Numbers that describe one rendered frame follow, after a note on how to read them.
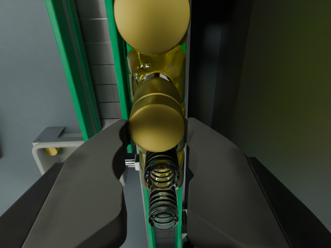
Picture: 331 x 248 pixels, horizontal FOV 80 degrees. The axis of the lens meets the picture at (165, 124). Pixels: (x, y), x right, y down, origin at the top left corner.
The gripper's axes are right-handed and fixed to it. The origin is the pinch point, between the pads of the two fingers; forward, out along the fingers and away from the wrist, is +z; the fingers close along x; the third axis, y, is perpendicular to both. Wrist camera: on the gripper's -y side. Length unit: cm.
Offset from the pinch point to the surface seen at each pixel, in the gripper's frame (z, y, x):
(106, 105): 27.3, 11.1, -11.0
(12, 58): 40, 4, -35
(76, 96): 18.8, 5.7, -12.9
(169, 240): 27, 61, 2
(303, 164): 1.6, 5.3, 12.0
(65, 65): 18.8, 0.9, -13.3
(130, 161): 19.5, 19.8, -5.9
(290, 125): 4.5, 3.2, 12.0
